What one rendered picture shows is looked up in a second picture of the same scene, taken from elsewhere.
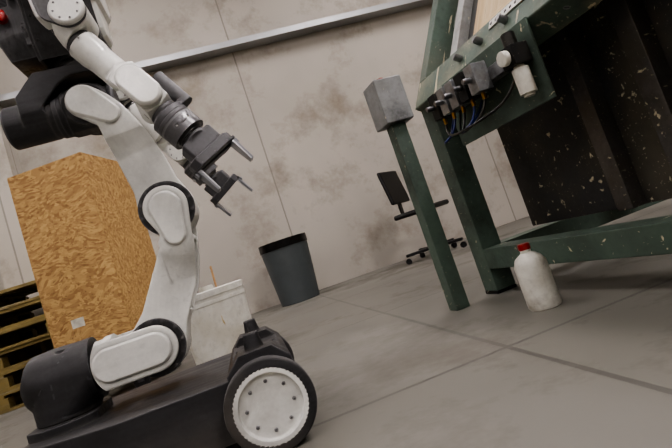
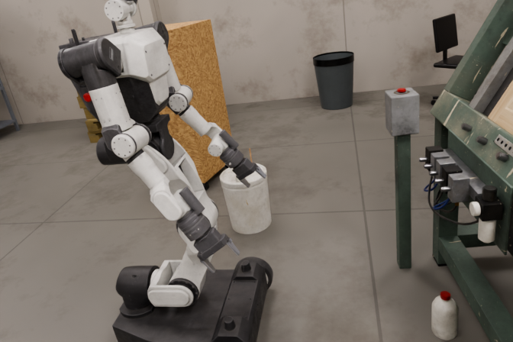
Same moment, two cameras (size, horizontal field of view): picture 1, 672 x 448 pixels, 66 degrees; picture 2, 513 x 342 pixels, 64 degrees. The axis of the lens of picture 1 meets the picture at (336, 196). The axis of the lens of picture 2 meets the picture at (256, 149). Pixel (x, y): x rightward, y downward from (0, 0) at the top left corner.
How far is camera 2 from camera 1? 119 cm
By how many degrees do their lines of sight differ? 37
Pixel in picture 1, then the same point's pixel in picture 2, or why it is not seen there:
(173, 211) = not seen: hidden behind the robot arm
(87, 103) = not seen: hidden behind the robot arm
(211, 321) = (239, 201)
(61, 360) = (134, 283)
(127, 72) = (160, 198)
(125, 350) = (165, 295)
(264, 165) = not seen: outside the picture
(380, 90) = (395, 108)
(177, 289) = (196, 268)
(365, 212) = (416, 37)
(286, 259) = (331, 76)
